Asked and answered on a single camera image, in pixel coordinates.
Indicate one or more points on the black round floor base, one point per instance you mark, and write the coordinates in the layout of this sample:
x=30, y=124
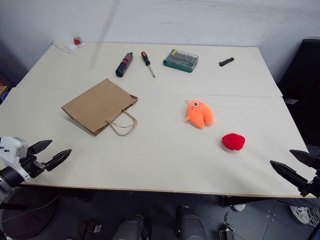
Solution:
x=25, y=217

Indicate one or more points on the white sneaker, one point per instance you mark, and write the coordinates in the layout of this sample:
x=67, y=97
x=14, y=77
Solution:
x=239, y=207
x=301, y=214

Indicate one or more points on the black bit holder strip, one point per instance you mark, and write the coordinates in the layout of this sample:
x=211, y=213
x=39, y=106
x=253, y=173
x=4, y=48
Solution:
x=226, y=61

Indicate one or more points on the blue bucket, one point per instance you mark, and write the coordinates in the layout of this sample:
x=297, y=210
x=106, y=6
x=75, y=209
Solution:
x=4, y=97

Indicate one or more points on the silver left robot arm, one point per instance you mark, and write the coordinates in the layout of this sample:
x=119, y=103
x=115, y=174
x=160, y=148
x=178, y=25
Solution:
x=7, y=178

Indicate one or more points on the white crumpled paper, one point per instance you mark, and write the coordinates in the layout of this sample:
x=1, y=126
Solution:
x=71, y=46

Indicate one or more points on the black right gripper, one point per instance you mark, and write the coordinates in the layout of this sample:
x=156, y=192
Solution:
x=312, y=186

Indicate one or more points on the orange plush toy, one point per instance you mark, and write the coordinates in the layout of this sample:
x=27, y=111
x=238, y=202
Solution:
x=200, y=113

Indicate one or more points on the green screwdriver bit set box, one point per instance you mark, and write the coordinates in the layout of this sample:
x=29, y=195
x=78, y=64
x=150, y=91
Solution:
x=181, y=60

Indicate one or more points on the red and white small packet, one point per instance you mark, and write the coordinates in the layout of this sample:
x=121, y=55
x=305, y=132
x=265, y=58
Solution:
x=77, y=41

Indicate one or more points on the black table frame bar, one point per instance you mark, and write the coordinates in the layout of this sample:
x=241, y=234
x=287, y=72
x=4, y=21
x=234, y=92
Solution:
x=257, y=200

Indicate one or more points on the black chair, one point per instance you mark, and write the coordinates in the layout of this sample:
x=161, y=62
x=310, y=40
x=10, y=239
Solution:
x=303, y=87

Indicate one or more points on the dark rounded shape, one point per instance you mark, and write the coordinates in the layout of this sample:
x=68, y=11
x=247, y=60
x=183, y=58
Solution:
x=191, y=223
x=131, y=228

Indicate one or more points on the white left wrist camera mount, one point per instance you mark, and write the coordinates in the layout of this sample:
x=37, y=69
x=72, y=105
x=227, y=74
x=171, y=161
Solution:
x=13, y=152

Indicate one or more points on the white pen-like stick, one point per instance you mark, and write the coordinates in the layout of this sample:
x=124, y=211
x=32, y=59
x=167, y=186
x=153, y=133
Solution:
x=60, y=47

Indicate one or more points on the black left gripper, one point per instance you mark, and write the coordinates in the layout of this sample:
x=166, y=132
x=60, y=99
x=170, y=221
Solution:
x=32, y=165

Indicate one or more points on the red plush toy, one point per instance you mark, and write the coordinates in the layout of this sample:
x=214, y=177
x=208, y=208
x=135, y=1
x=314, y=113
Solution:
x=233, y=141

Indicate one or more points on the black red electric screwdriver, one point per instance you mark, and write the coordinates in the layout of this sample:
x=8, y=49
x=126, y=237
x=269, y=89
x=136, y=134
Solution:
x=124, y=64

